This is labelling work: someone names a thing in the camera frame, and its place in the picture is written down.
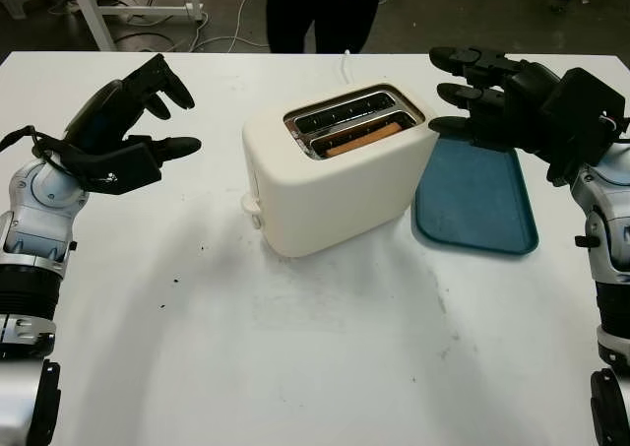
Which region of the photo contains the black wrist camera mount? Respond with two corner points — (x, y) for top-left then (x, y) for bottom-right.
(36, 135), (164, 197)
(544, 68), (625, 187)

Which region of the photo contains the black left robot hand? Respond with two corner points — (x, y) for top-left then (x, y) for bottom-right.
(61, 53), (204, 166)

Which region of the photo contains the person in black trousers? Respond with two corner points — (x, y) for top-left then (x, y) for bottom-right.
(265, 0), (384, 54)

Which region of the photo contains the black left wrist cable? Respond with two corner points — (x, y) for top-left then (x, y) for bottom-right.
(0, 125), (68, 176)

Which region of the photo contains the blue plastic tray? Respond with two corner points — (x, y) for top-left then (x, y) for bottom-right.
(410, 137), (540, 256)

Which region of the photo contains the brown toast slice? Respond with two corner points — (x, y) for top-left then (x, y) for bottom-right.
(324, 123), (403, 159)

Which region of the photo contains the black floor cable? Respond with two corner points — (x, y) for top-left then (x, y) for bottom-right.
(115, 30), (198, 52)

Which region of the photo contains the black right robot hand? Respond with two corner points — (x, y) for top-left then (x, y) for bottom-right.
(426, 46), (567, 164)

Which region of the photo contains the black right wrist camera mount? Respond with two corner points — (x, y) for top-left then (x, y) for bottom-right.
(544, 68), (625, 187)

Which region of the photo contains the white desk frame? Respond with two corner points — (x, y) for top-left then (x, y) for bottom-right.
(0, 0), (206, 52)

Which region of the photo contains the white floor cable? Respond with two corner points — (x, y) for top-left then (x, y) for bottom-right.
(194, 0), (271, 52)

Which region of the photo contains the white toaster power cord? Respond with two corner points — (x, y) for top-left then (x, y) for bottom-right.
(338, 49), (356, 86)

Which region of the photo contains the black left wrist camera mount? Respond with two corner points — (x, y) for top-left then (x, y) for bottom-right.
(36, 135), (164, 197)

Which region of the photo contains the cream two-slot toaster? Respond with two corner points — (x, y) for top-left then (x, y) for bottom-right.
(239, 82), (442, 259)

